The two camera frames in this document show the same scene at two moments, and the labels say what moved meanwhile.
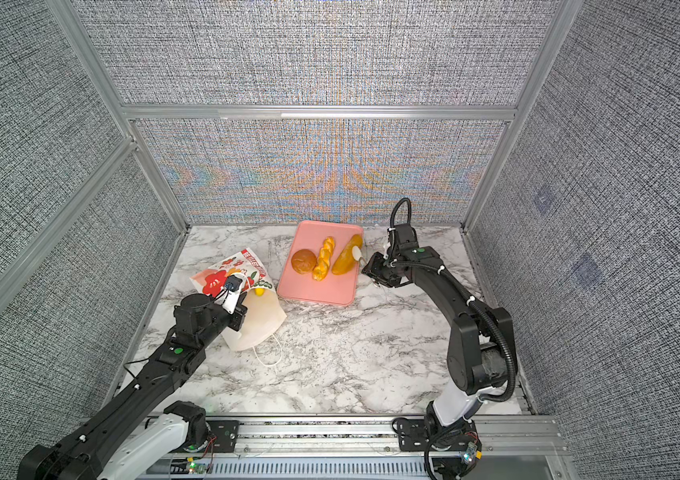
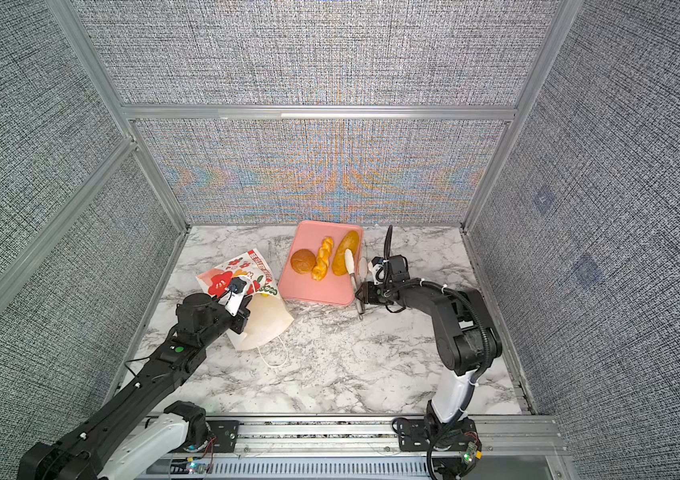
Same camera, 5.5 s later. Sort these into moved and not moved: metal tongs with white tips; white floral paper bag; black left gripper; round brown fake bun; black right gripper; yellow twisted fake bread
Moved: black right gripper; metal tongs with white tips
Not moved: black left gripper; round brown fake bun; white floral paper bag; yellow twisted fake bread
